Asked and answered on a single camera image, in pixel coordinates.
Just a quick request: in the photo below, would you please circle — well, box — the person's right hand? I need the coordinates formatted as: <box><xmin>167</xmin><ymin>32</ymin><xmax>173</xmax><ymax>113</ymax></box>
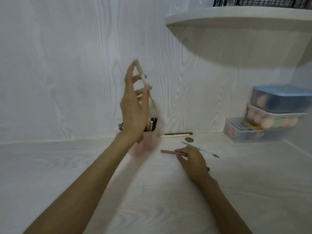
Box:
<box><xmin>175</xmin><ymin>146</ymin><xmax>212</xmax><ymax>186</ymax></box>

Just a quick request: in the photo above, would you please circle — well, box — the person's left hand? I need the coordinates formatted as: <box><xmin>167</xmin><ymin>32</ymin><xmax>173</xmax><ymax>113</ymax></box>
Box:
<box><xmin>119</xmin><ymin>60</ymin><xmax>153</xmax><ymax>144</ymax></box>

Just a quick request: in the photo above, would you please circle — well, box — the pink cosmetic pencil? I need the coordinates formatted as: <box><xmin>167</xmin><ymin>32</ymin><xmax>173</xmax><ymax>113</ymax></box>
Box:
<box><xmin>160</xmin><ymin>149</ymin><xmax>188</xmax><ymax>157</ymax></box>

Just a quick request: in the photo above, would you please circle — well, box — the cream makeup brush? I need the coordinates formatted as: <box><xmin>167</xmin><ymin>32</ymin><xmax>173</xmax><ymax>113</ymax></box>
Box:
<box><xmin>133</xmin><ymin>59</ymin><xmax>160</xmax><ymax>118</ymax></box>

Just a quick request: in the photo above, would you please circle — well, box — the person's right forearm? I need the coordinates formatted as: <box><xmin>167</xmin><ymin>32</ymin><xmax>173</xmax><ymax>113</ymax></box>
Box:
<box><xmin>195</xmin><ymin>176</ymin><xmax>253</xmax><ymax>234</ymax></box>

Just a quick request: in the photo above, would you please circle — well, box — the person's left forearm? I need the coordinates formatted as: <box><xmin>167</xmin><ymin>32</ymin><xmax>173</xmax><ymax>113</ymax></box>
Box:
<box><xmin>23</xmin><ymin>132</ymin><xmax>144</xmax><ymax>234</ymax></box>

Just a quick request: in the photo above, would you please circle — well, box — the pale green thin wand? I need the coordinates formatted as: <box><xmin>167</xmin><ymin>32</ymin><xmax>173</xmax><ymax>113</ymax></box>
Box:
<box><xmin>181</xmin><ymin>141</ymin><xmax>220</xmax><ymax>158</ymax></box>

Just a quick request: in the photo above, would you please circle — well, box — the pink pen holder cup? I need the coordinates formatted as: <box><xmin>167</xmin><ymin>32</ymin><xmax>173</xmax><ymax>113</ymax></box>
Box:
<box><xmin>129</xmin><ymin>130</ymin><xmax>158</xmax><ymax>158</ymax></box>

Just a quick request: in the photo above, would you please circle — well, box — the clear flat storage box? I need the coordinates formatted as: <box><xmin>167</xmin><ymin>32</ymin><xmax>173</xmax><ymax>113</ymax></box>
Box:
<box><xmin>223</xmin><ymin>117</ymin><xmax>293</xmax><ymax>144</ymax></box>

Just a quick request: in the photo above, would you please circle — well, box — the group of beige makeup sponges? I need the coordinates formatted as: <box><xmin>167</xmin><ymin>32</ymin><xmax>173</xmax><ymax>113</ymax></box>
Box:
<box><xmin>247</xmin><ymin>94</ymin><xmax>299</xmax><ymax>130</ymax></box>

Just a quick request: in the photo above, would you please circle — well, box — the clear sponge storage box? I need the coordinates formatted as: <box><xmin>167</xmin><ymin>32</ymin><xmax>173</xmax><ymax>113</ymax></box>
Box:
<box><xmin>245</xmin><ymin>104</ymin><xmax>307</xmax><ymax>131</ymax></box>

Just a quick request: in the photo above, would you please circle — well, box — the blue lidded storage box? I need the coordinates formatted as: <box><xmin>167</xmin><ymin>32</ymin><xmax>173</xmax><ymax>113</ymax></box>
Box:
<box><xmin>251</xmin><ymin>85</ymin><xmax>312</xmax><ymax>114</ymax></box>

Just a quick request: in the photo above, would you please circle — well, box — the white wall shelf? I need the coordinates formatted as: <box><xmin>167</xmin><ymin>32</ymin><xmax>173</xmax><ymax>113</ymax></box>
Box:
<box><xmin>165</xmin><ymin>6</ymin><xmax>312</xmax><ymax>69</ymax></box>

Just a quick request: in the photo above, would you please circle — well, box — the black wire basket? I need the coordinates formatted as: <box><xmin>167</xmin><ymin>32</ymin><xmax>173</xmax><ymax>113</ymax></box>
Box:
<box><xmin>213</xmin><ymin>0</ymin><xmax>312</xmax><ymax>9</ymax></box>

